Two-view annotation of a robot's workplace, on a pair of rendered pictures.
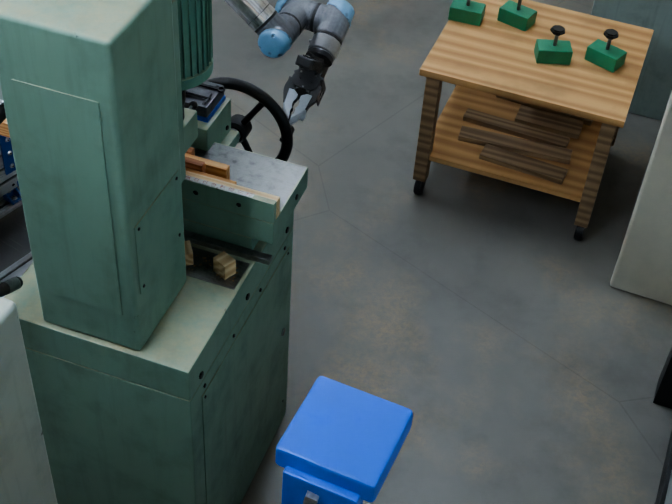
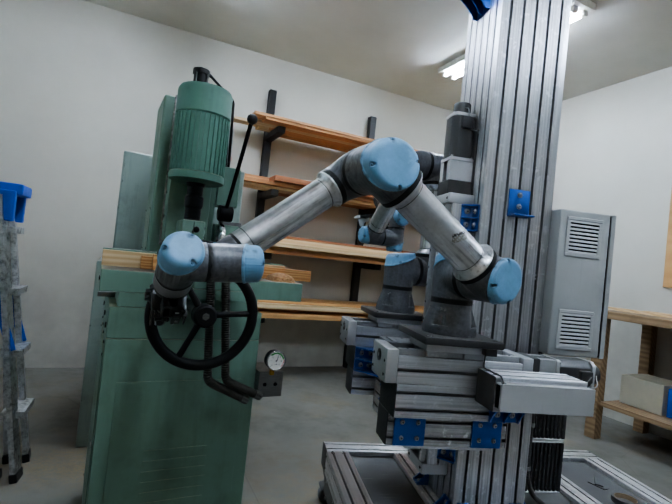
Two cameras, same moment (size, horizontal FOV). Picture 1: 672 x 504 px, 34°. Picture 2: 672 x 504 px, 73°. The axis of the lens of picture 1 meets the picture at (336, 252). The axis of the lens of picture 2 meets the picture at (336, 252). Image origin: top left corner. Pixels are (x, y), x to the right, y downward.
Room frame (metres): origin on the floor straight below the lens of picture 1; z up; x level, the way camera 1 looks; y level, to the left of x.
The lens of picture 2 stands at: (3.24, -0.33, 0.99)
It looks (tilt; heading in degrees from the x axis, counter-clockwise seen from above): 1 degrees up; 136
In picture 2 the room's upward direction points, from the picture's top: 6 degrees clockwise
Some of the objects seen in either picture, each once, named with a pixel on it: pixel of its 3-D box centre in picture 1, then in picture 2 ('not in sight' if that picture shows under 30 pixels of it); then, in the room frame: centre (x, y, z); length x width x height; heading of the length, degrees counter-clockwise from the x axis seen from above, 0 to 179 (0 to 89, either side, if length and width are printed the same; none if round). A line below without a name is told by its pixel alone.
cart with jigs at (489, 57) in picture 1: (528, 100); not in sight; (3.08, -0.61, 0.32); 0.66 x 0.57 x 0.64; 72
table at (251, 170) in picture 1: (176, 158); (207, 285); (1.95, 0.38, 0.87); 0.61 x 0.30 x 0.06; 73
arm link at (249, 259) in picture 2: (296, 15); (231, 262); (2.46, 0.15, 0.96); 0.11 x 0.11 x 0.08; 72
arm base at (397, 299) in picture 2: not in sight; (396, 298); (2.15, 1.09, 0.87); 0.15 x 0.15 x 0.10
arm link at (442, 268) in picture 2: not in sight; (455, 274); (2.56, 0.81, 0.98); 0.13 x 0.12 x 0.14; 162
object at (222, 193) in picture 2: not in sight; (226, 188); (1.67, 0.57, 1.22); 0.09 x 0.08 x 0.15; 163
